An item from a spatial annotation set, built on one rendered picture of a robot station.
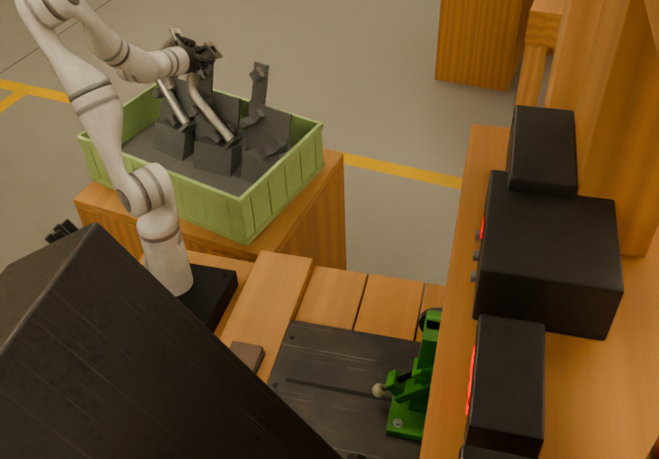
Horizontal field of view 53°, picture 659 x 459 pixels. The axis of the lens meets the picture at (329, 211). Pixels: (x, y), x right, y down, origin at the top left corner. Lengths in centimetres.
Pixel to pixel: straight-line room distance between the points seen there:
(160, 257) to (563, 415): 107
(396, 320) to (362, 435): 31
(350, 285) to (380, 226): 147
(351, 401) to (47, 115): 318
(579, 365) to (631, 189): 19
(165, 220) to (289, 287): 34
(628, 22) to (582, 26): 48
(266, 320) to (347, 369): 23
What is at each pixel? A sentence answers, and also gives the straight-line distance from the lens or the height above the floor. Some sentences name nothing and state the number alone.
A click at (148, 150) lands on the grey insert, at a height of 85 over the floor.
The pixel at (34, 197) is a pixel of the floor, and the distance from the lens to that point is 361.
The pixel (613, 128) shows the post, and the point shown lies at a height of 170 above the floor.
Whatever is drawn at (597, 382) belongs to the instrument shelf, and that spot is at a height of 154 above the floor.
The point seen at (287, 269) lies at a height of 90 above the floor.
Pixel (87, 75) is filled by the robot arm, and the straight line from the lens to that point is 145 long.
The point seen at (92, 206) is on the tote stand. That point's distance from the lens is 213.
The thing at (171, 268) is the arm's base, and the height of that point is 99.
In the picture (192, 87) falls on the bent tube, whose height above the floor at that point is 107.
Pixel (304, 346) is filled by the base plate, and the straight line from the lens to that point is 148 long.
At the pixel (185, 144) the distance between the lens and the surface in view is 210.
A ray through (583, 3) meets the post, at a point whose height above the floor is 164.
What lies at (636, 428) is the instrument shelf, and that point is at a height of 154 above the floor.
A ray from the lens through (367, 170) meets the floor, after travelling 338.
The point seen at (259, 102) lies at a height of 105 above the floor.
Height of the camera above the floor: 207
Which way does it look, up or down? 41 degrees down
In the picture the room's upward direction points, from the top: 3 degrees counter-clockwise
